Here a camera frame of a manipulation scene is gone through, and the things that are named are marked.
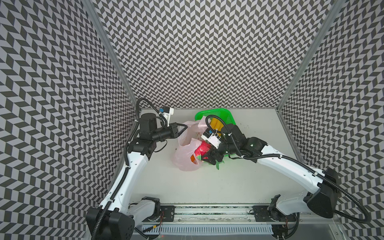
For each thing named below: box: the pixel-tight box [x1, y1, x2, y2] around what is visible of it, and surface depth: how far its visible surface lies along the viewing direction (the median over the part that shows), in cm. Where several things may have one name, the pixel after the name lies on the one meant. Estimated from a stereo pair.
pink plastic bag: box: [173, 116, 210, 172], surface depth 68 cm
